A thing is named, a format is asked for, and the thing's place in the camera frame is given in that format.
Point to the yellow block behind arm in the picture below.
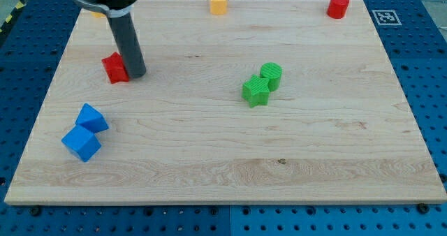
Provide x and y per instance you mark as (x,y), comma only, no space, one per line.
(97,15)

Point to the blue cube block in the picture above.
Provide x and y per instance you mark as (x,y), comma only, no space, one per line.
(81,142)

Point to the green cylinder block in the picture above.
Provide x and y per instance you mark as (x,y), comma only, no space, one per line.
(273,72)

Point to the red star block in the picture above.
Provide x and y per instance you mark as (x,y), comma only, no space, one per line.
(115,68)

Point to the blue triangular block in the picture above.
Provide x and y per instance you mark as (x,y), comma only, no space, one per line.
(91,119)

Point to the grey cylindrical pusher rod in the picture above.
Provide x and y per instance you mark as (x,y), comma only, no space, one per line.
(127,43)

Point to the wooden board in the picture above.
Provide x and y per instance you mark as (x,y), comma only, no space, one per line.
(337,131)

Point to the red cylinder block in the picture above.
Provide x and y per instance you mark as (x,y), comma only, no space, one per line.
(337,8)

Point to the yellow heart block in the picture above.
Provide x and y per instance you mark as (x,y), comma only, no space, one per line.
(218,7)

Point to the white fiducial marker tag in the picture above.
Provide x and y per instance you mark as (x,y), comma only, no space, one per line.
(386,18)

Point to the green star block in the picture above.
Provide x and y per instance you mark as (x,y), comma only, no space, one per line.
(256,91)

